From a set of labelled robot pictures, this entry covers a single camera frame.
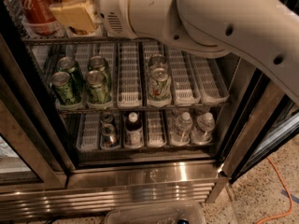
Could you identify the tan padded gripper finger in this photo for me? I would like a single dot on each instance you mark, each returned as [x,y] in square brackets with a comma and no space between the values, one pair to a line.
[77,14]

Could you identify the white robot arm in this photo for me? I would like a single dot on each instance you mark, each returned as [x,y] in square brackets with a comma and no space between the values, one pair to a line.
[263,32]

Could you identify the red cola can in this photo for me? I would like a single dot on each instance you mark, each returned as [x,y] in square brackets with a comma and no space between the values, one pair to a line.
[38,17]

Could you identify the rear left green can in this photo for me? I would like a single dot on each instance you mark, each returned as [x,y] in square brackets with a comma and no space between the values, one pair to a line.
[70,66]

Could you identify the green can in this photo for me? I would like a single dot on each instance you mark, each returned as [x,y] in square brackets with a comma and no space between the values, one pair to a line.
[97,88]
[100,63]
[70,66]
[62,85]

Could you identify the white middle shelf tray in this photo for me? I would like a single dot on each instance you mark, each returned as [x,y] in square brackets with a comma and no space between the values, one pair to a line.
[129,79]

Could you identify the front left green can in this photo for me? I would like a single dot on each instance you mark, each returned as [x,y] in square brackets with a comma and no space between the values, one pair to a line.
[62,85]

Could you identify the white can rear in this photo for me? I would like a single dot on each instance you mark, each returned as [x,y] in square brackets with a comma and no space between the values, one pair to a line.
[157,61]

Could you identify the stainless steel fridge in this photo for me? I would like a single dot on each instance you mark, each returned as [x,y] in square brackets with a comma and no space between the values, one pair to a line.
[64,170]

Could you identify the rear silver blue can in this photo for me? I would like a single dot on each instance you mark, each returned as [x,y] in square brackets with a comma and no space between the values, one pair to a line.
[107,117]

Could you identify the silver blue can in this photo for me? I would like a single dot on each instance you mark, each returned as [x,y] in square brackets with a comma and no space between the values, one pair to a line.
[107,117]
[110,138]

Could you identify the front silver blue can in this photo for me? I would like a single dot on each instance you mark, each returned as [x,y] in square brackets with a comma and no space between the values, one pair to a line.
[110,138]

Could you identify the fridge glass door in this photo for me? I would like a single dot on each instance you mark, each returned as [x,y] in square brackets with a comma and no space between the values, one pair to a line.
[273,121]

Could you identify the dark drink bottle white cap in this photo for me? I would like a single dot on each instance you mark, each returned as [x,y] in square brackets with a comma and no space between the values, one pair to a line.
[134,131]

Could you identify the left clear water bottle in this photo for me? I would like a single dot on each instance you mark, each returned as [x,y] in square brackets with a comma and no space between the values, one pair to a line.
[180,136]

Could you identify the clear water bottle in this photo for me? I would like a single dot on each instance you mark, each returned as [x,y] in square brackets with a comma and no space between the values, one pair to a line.
[180,136]
[203,128]

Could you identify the right clear water bottle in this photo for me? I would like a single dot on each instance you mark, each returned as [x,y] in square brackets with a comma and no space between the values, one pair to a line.
[203,128]

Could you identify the clear plastic bin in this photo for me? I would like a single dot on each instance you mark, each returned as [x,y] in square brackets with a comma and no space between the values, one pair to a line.
[160,213]

